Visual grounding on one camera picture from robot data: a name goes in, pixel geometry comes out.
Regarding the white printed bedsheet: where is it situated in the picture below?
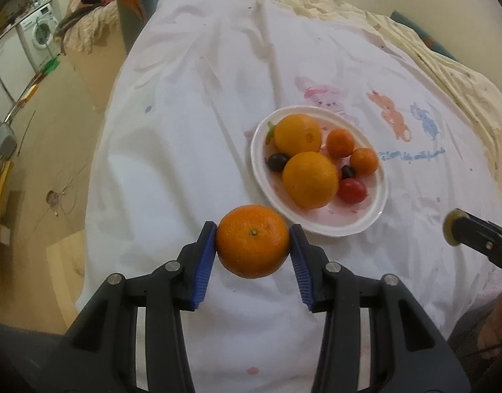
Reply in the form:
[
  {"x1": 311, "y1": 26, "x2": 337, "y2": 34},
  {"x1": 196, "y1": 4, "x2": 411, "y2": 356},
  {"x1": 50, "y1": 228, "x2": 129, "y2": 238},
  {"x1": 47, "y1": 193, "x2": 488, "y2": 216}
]
[{"x1": 75, "y1": 0, "x2": 502, "y2": 393}]

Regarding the teal pillow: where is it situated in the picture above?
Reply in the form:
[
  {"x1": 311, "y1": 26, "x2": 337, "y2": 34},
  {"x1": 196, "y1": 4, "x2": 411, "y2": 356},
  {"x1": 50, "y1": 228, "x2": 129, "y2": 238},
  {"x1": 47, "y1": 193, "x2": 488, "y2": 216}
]
[{"x1": 389, "y1": 10, "x2": 460, "y2": 63}]

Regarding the white washing machine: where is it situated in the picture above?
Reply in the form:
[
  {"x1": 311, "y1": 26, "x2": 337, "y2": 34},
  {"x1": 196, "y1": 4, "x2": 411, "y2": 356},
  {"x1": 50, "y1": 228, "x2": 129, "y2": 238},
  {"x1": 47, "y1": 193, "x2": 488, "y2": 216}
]
[{"x1": 15, "y1": 2, "x2": 62, "y2": 71}]

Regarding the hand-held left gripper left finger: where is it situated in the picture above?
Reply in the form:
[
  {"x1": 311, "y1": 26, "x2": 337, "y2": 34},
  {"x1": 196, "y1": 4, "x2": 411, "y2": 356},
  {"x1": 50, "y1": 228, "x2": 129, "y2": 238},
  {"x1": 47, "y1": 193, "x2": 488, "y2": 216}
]
[{"x1": 63, "y1": 221, "x2": 218, "y2": 393}]

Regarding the large orange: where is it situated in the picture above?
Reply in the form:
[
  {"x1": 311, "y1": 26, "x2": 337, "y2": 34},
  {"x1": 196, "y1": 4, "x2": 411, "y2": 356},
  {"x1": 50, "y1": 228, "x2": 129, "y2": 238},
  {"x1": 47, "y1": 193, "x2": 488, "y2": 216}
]
[
  {"x1": 274, "y1": 114, "x2": 323, "y2": 157},
  {"x1": 282, "y1": 151, "x2": 340, "y2": 209}
]

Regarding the medium tangerine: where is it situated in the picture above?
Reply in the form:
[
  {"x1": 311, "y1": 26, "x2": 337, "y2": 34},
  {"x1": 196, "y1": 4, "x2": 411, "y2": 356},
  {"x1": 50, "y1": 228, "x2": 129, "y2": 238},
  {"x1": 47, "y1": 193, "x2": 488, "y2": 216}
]
[{"x1": 216, "y1": 205, "x2": 291, "y2": 279}]

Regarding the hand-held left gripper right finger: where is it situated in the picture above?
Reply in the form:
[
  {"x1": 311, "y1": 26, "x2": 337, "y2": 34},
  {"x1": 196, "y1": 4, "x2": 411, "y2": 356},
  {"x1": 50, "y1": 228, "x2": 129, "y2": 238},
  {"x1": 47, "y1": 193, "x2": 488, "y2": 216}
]
[{"x1": 290, "y1": 224, "x2": 469, "y2": 393}]

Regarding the pile of clothes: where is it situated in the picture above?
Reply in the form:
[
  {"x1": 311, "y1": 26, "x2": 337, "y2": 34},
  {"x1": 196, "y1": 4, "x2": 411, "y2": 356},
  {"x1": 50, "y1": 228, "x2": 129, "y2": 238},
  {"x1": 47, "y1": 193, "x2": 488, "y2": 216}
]
[{"x1": 54, "y1": 0, "x2": 153, "y2": 55}]

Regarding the grey square pad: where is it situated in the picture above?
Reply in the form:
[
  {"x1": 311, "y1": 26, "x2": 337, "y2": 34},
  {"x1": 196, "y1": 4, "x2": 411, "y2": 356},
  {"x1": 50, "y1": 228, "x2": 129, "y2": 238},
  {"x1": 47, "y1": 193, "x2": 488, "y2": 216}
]
[{"x1": 0, "y1": 126, "x2": 18, "y2": 160}]

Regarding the teal bed end board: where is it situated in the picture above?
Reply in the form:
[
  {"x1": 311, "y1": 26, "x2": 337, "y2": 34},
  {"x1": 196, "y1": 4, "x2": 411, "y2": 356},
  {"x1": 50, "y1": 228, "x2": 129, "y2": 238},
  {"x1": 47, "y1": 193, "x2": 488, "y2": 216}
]
[{"x1": 113, "y1": 0, "x2": 162, "y2": 47}]

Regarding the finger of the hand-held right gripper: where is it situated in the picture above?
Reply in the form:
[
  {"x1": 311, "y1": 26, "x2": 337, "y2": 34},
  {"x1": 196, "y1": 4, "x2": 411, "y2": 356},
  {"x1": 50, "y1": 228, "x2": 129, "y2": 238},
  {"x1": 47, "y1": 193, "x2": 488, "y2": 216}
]
[{"x1": 445, "y1": 209, "x2": 502, "y2": 281}]

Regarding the small tangerine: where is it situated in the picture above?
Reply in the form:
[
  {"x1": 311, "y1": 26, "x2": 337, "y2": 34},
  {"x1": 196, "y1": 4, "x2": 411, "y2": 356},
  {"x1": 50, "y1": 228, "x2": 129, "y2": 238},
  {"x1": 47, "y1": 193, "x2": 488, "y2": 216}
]
[
  {"x1": 350, "y1": 148, "x2": 378, "y2": 175},
  {"x1": 327, "y1": 128, "x2": 355, "y2": 159}
]

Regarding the pink dotted oval plate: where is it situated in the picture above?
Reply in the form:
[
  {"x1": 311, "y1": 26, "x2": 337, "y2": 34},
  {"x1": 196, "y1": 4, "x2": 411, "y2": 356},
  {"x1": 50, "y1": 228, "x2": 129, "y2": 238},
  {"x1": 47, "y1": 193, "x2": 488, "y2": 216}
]
[{"x1": 250, "y1": 106, "x2": 390, "y2": 237}]

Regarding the white cabinet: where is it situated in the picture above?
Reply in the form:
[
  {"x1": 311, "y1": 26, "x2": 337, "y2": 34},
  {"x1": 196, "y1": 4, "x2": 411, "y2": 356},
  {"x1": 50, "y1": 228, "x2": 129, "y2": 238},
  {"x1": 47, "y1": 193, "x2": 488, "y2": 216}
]
[{"x1": 0, "y1": 28, "x2": 34, "y2": 105}]

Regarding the cream quilt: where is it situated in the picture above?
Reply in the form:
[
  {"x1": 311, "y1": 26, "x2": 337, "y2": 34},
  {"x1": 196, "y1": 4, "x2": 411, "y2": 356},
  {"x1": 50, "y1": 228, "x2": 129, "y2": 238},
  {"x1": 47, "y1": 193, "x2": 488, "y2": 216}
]
[{"x1": 218, "y1": 0, "x2": 502, "y2": 181}]

